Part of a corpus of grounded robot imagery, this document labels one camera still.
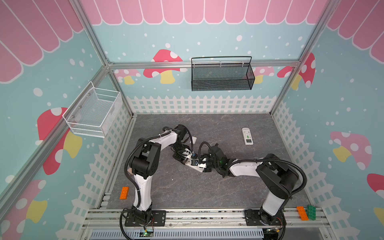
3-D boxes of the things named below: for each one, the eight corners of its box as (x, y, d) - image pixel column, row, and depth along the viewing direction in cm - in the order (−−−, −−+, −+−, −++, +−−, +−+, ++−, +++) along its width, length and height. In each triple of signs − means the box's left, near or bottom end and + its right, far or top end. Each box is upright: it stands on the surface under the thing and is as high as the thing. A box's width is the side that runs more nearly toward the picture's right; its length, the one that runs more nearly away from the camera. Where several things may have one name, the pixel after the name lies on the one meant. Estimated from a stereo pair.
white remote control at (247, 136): (245, 145, 105) (245, 143, 103) (241, 129, 113) (242, 127, 112) (253, 145, 105) (254, 143, 103) (248, 129, 113) (249, 127, 111)
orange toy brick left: (120, 199, 82) (118, 198, 81) (124, 188, 86) (122, 186, 84) (127, 199, 82) (125, 198, 81) (130, 188, 86) (128, 186, 84)
